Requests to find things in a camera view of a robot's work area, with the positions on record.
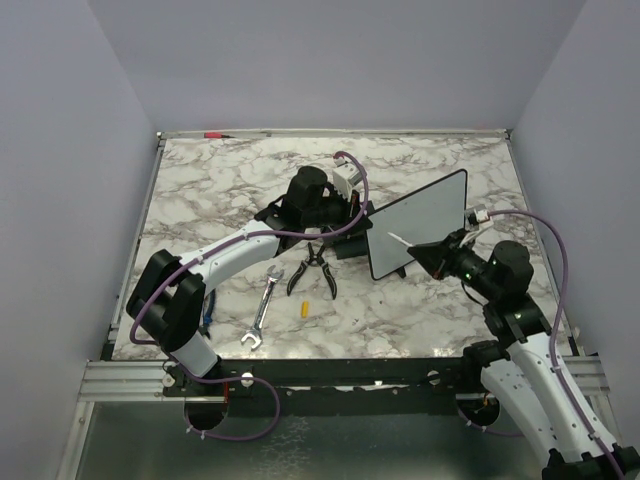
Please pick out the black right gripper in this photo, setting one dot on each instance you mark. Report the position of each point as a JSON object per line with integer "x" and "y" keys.
{"x": 448, "y": 250}

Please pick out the white marker pen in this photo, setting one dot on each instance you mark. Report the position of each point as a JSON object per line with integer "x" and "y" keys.
{"x": 400, "y": 240}

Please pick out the red marker on rail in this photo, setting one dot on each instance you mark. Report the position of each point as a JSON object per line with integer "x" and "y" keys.
{"x": 217, "y": 135}

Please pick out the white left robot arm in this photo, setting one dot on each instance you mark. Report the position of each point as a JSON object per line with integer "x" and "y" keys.
{"x": 168, "y": 298}

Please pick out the blue handled cutters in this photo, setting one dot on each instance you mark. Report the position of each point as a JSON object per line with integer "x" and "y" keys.
{"x": 207, "y": 313}

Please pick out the black framed whiteboard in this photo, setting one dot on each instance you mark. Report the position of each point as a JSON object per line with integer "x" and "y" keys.
{"x": 425, "y": 215}

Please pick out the black front mounting rail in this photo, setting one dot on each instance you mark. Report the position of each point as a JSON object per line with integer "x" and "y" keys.
{"x": 343, "y": 387}

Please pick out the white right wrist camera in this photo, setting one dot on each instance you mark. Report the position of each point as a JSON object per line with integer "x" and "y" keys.
{"x": 477, "y": 219}

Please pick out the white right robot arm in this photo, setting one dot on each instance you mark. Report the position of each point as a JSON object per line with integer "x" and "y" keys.
{"x": 521, "y": 367}

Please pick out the silver open-end wrench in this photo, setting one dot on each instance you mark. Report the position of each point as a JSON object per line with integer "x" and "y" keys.
{"x": 254, "y": 333}

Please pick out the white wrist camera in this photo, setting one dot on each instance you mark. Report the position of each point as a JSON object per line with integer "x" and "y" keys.
{"x": 477, "y": 219}
{"x": 345, "y": 178}

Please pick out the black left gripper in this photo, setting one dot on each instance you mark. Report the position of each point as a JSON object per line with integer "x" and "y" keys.
{"x": 351, "y": 207}

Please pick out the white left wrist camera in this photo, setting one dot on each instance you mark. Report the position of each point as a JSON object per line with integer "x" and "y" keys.
{"x": 345, "y": 178}

